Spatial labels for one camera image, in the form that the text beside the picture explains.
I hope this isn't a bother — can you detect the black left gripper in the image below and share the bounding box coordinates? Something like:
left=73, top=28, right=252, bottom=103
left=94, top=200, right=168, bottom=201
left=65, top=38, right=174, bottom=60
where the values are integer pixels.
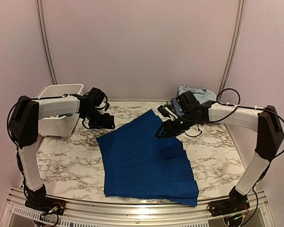
left=83, top=108, right=115, bottom=129

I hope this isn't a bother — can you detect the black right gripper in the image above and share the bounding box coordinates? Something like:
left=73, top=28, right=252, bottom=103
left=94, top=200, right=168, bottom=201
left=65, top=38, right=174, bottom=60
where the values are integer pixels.
left=155, top=111, right=200, bottom=138

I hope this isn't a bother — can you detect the blue checked shirt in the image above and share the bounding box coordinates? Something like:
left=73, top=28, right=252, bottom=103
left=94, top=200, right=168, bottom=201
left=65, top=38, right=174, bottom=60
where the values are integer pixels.
left=166, top=97, right=185, bottom=116

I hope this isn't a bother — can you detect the light blue garment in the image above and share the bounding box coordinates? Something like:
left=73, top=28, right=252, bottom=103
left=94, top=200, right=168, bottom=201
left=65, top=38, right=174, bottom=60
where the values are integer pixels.
left=177, top=85, right=217, bottom=104

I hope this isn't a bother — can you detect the dark blue garment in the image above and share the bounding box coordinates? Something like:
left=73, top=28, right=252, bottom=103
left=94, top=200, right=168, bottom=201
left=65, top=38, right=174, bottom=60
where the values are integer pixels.
left=97, top=110, right=199, bottom=207

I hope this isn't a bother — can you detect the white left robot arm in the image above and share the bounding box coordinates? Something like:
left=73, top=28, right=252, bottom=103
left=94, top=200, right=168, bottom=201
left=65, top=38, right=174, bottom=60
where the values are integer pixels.
left=7, top=87, right=115, bottom=192

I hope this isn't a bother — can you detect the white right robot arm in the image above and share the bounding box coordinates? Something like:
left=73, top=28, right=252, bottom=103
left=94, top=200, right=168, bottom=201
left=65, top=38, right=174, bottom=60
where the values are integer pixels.
left=156, top=91, right=284, bottom=212

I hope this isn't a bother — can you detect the white plastic laundry bin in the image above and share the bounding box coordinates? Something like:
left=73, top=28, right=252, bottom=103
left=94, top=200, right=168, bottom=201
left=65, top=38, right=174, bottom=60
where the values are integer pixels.
left=38, top=84, right=84, bottom=138

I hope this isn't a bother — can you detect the grey blue garment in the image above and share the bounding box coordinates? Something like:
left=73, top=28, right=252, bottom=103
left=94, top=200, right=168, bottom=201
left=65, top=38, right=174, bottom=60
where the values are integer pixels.
left=58, top=113, right=73, bottom=118

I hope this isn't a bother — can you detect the left wall aluminium post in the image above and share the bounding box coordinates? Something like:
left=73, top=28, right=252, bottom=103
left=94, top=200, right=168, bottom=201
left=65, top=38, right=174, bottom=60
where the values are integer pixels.
left=36, top=0, right=58, bottom=85

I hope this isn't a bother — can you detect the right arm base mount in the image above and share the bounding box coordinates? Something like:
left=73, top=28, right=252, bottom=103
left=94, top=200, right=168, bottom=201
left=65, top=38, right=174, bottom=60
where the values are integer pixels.
left=206, top=186, right=250, bottom=217

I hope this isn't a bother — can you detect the aluminium front frame rail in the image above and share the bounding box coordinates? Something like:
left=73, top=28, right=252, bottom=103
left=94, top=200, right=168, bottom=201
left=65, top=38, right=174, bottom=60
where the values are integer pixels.
left=0, top=188, right=276, bottom=227

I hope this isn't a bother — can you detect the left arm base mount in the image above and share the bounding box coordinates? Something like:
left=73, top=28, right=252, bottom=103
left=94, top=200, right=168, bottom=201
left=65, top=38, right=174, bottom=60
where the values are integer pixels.
left=23, top=184, right=66, bottom=215

